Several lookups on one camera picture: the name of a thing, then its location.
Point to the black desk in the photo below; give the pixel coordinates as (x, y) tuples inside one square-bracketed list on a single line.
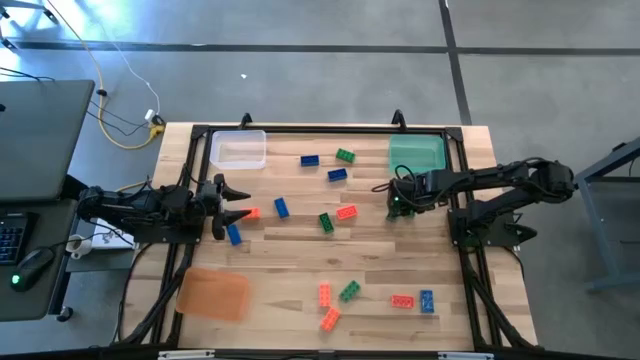
[(42, 305)]

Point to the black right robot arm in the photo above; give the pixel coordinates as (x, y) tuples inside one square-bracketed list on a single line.
[(500, 175)]

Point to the orange toy building block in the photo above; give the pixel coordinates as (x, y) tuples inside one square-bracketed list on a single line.
[(402, 301), (346, 212), (255, 214), (325, 295), (330, 319)]

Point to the blue toy building block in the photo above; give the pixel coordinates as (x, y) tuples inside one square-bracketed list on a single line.
[(310, 160), (426, 301), (233, 235), (337, 174), (281, 207)]

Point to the black aluminium table frame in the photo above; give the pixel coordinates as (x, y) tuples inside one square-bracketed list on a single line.
[(325, 129)]

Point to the grey metal table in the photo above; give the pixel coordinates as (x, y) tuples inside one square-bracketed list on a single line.
[(601, 235)]

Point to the white cup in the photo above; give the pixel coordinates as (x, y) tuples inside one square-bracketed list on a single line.
[(79, 246)]

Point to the black computer mouse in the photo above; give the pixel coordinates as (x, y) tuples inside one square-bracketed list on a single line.
[(32, 265)]

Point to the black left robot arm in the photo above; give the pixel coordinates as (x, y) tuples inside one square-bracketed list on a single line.
[(150, 202)]

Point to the green plastic bin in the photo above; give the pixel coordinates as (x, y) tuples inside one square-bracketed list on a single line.
[(417, 150)]

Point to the grey metal chair base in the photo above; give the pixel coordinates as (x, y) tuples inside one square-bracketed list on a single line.
[(50, 15)]

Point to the black desk caster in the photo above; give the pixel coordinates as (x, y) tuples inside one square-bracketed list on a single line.
[(65, 314)]

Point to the white printed paper sheet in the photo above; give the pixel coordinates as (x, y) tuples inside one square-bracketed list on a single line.
[(112, 241)]

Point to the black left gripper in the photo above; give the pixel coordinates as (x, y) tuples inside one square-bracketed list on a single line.
[(219, 205)]

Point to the yellow power plug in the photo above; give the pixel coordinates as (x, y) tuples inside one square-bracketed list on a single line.
[(157, 131)]

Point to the grey laptop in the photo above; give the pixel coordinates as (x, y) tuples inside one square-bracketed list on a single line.
[(45, 140)]

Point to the white frame label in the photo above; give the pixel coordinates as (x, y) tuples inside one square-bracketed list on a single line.
[(465, 355), (185, 354)]

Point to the orange plastic bin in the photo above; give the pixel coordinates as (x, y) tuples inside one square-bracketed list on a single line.
[(212, 295)]

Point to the white power plug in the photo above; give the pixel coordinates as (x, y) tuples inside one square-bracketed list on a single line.
[(150, 115)]

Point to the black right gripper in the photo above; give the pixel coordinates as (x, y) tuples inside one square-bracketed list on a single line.
[(415, 190)]

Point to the black backlit keyboard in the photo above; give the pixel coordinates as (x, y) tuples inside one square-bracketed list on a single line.
[(11, 239)]

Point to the clear plastic bin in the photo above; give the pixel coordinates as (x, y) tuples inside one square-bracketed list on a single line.
[(237, 150)]

